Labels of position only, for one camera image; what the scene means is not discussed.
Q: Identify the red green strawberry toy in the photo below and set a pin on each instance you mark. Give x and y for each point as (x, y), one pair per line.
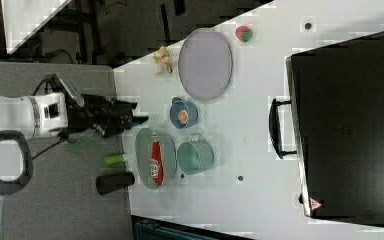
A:
(243, 33)

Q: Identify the black toaster oven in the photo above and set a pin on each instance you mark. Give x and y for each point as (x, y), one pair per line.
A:
(336, 97)

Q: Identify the teal green mug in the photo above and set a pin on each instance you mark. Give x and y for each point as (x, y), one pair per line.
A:
(195, 155)

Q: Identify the black cylindrical cup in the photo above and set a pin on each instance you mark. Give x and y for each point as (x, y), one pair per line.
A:
(114, 182)

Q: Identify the grey toilet seat shaped frame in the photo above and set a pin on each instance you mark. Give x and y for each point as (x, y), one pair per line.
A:
(13, 186)

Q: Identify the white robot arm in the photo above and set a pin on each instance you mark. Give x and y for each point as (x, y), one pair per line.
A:
(60, 115)

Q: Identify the orange slice toy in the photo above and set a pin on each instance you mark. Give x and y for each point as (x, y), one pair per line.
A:
(183, 116)

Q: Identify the blue bowl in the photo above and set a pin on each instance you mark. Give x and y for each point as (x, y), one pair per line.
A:
(183, 105)

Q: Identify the large grey round plate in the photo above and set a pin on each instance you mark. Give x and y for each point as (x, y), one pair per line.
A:
(205, 64)

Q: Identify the red ketchup bottle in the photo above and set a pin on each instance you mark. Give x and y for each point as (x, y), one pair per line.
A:
(156, 163)

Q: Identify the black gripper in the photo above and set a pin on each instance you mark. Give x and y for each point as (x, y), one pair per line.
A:
(108, 116)

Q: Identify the small red strawberry toy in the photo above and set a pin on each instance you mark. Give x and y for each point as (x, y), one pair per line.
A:
(175, 99)

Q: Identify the peeled banana toy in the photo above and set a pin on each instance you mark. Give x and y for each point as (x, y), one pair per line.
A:
(163, 60)

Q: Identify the green pear toy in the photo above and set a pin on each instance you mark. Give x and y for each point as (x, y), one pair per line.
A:
(114, 159)

